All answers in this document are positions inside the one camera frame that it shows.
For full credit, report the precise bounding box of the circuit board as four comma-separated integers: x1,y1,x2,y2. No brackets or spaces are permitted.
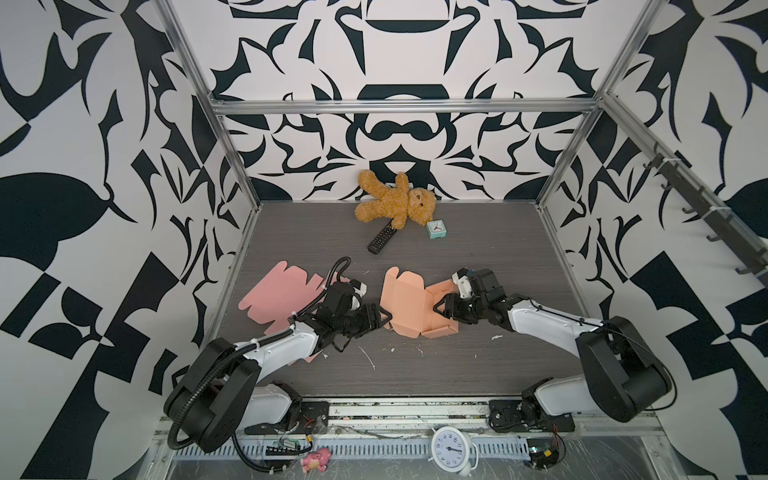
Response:
523,435,567,471
264,436,314,457

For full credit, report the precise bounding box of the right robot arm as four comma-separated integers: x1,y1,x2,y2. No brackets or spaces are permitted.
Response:
433,269,677,425

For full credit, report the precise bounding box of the small pink toy figure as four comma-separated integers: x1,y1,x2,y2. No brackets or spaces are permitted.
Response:
301,447,332,473

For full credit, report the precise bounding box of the white round analog clock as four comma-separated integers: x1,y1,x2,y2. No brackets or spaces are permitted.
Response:
429,426,479,477

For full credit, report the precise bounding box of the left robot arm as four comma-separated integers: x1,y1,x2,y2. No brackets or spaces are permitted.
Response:
163,280,393,453

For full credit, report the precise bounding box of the small teal alarm clock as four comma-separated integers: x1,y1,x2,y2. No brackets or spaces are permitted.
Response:
426,220,447,239

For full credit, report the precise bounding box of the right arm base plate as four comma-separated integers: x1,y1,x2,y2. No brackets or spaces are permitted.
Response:
488,400,576,433

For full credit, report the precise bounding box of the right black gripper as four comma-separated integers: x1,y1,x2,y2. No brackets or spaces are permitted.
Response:
431,292,489,323

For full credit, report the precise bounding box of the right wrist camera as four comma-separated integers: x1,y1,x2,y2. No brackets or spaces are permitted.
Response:
451,268,473,300

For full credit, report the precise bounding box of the brown teddy bear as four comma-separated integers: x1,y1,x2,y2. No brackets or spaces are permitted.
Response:
354,170,437,230

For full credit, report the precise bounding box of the right circuit board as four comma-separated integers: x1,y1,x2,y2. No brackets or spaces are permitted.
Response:
523,435,567,471

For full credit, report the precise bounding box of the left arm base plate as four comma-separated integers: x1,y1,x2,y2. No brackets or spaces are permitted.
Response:
242,400,330,435

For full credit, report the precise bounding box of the left circuit board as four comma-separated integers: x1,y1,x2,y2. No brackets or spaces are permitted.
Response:
264,436,314,457

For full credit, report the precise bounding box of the black remote control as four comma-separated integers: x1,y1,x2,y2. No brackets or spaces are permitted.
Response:
367,219,398,255

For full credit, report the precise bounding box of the black corrugated cable hose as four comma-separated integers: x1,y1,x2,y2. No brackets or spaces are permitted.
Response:
166,256,353,474

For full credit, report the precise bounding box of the salmon cardboard box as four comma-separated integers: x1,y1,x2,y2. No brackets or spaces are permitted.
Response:
380,267,459,339

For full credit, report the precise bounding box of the pink flat cardboard box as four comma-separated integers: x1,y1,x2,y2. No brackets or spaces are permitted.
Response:
238,260,350,336

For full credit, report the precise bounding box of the wall hook rack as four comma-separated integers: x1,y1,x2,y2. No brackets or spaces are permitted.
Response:
644,141,767,289

